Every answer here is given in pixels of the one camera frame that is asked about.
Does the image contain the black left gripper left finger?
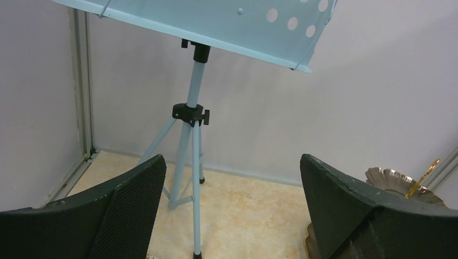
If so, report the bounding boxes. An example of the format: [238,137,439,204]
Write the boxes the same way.
[1,155,166,258]

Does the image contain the light blue music stand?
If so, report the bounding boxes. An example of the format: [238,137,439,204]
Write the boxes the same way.
[62,0,336,258]

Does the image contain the three-tier smoked glass stand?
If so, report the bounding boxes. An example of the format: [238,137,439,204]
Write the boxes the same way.
[304,167,448,258]

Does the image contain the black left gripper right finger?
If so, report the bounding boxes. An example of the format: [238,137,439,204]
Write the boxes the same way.
[300,154,457,258]

